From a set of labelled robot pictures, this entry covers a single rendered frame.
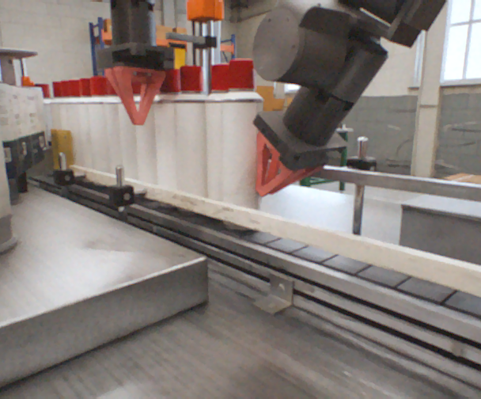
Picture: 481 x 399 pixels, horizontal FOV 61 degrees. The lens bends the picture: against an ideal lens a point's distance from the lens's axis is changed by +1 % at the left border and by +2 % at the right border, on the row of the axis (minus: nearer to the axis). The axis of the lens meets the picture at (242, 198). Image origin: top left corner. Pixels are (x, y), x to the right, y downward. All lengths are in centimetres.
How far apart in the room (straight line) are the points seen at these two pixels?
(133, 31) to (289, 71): 28
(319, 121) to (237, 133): 11
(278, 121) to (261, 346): 22
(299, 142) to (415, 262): 16
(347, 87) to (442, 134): 602
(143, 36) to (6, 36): 779
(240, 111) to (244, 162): 6
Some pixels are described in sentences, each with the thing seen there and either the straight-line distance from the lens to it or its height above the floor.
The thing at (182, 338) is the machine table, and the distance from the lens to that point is 38.
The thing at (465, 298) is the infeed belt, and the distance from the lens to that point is 38.
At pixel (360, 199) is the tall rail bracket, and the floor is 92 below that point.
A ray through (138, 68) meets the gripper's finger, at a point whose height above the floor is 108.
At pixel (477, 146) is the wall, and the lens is 621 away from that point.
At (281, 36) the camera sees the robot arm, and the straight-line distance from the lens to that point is 35.
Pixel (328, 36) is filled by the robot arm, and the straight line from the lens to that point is 36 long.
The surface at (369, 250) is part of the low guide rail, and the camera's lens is 37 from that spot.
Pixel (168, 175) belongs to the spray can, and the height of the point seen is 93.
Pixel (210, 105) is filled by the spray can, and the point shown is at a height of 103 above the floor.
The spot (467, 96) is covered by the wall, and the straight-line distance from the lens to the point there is 628.
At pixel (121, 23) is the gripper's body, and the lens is 58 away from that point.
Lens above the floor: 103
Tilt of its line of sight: 13 degrees down
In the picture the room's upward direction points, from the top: straight up
